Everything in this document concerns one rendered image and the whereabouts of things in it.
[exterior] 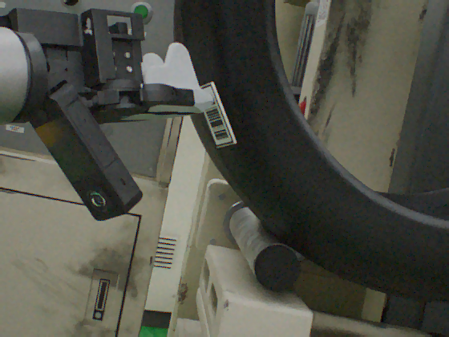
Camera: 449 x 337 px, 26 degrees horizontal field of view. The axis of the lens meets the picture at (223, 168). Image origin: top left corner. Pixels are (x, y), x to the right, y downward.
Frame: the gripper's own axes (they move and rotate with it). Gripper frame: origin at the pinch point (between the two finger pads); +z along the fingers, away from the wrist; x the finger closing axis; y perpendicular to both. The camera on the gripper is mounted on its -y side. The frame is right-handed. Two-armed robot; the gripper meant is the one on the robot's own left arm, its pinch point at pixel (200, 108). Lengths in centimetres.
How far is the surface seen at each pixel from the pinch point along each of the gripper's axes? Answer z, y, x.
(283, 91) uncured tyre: 5.4, 0.6, -5.4
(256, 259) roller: 6.4, -14.2, 1.9
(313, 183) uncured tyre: 8.0, -8.0, -5.1
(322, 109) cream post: 39.4, 4.4, 17.9
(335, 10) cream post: 40.4, 17.0, 14.2
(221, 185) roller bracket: 27.7, -4.0, 27.0
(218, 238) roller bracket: 27.5, -10.8, 28.7
